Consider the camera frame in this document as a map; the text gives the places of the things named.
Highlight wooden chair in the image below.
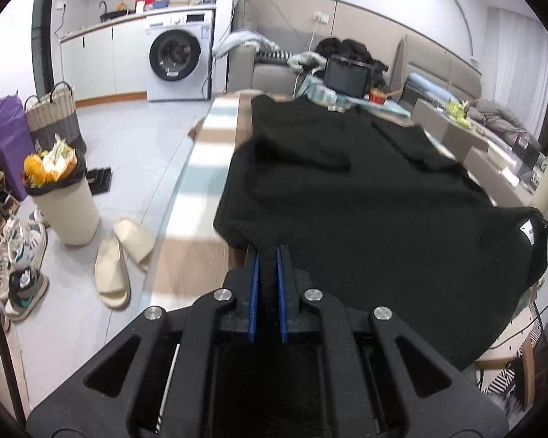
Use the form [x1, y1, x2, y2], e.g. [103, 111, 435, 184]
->
[475, 338, 537, 409]

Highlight light blue cloth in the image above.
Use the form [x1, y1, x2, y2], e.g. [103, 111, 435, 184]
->
[212, 30, 275, 58]

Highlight woven basket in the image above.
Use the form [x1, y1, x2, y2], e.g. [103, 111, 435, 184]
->
[24, 81, 87, 156]

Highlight sneakers pile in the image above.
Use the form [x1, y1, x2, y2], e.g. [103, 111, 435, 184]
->
[0, 216, 49, 302]

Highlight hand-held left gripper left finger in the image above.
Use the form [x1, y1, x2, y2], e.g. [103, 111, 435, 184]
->
[26, 245, 260, 438]

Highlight beige slipper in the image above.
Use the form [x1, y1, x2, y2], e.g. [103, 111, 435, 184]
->
[95, 237, 131, 308]
[114, 219, 157, 271]

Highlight black clothes pile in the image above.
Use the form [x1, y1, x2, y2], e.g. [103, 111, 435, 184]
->
[315, 38, 389, 89]

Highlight purple bag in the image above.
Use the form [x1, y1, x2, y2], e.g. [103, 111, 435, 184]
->
[0, 93, 36, 201]

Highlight striped pillow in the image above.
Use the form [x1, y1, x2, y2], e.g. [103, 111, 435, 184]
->
[255, 49, 294, 65]

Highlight green packets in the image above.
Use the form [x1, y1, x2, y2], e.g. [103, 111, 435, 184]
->
[445, 99, 472, 125]

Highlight beige trash bin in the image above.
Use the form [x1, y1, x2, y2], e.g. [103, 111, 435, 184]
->
[24, 139, 101, 246]

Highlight white washing machine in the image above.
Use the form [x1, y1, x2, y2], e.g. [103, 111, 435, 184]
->
[145, 9, 216, 102]

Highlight white kitchen cabinets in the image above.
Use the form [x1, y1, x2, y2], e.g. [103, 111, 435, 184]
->
[59, 18, 148, 105]

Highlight checkered blanket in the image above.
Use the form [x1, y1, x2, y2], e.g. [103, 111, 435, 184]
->
[141, 92, 416, 311]

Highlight black slippers on floor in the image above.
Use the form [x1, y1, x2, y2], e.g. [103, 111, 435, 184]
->
[86, 167, 113, 197]

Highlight grey clothes pile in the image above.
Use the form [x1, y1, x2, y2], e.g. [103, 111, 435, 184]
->
[468, 99, 542, 149]

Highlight black knit sweater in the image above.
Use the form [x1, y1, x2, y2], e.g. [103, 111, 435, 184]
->
[213, 94, 548, 372]

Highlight grey sofa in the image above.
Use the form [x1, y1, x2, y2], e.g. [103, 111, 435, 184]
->
[227, 32, 330, 101]

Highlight beige coffee table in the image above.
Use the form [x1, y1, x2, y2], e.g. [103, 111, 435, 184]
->
[413, 100, 489, 153]

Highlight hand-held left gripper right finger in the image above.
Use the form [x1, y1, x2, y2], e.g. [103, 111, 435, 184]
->
[276, 244, 512, 438]

